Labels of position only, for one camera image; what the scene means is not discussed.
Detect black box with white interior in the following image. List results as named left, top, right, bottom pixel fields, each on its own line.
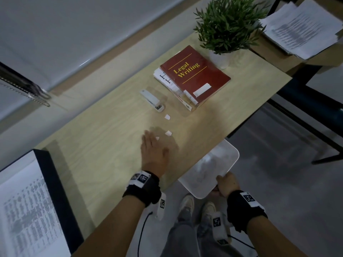
left=0, top=148, right=85, bottom=257

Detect stack of printed paper sheets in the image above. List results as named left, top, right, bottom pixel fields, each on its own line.
left=0, top=160, right=71, bottom=257

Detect red hardcover book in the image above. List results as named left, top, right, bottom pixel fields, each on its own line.
left=160, top=45, right=232, bottom=106

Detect white plastic bin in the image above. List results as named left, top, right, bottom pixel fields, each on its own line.
left=178, top=139, right=240, bottom=200

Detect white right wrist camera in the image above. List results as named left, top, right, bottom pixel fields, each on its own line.
left=210, top=211, right=232, bottom=246

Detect black right wrist band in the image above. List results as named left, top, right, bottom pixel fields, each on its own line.
left=226, top=190, right=268, bottom=234

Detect person's left hand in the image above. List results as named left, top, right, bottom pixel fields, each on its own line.
left=140, top=130, right=170, bottom=178

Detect torn white paper scraps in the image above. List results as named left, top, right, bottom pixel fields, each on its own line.
left=155, top=114, right=173, bottom=141

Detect person's white left shoe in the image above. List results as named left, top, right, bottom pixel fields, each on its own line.
left=179, top=195, right=195, bottom=216

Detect green potted plant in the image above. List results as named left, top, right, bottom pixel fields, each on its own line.
left=193, top=0, right=271, bottom=70

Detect person's right hand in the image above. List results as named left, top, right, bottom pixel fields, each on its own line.
left=216, top=171, right=241, bottom=198

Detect black wrist band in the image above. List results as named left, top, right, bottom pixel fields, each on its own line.
left=122, top=170, right=163, bottom=208
left=226, top=190, right=268, bottom=234

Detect person's left forearm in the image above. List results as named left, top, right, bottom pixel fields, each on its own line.
left=72, top=195, right=146, bottom=257

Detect black left wrist band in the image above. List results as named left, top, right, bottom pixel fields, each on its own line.
left=122, top=170, right=163, bottom=208

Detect grey roller blind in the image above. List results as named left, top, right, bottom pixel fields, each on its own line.
left=0, top=82, right=30, bottom=122
left=0, top=0, right=188, bottom=91

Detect person's white shoe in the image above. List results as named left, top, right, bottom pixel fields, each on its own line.
left=179, top=195, right=195, bottom=216
left=201, top=202, right=217, bottom=220

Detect person's right forearm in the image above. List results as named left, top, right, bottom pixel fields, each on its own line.
left=245, top=215, right=309, bottom=257

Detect grey stapler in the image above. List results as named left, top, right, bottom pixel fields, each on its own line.
left=139, top=89, right=165, bottom=113

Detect metal bead blind chain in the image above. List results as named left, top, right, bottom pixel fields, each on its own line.
left=0, top=77, right=51, bottom=107

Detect loose printed paper stack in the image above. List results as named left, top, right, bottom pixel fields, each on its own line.
left=259, top=0, right=343, bottom=61

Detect person's white right shoe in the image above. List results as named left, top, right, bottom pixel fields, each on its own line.
left=201, top=202, right=217, bottom=220

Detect black right camera cable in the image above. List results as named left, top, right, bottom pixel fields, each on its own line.
left=228, top=234, right=258, bottom=251

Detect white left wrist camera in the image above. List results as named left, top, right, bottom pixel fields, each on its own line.
left=154, top=192, right=166, bottom=221

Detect person's grey trousers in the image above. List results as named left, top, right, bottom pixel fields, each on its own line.
left=167, top=207, right=243, bottom=257

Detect black camera cable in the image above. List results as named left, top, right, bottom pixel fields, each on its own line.
left=137, top=211, right=154, bottom=257
left=228, top=234, right=258, bottom=251

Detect white book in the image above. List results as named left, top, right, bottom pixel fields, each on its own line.
left=153, top=67, right=193, bottom=112

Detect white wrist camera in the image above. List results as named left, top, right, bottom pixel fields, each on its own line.
left=210, top=211, right=232, bottom=246
left=154, top=192, right=166, bottom=221

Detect black left camera cable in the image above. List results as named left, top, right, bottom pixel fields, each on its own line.
left=137, top=211, right=154, bottom=257

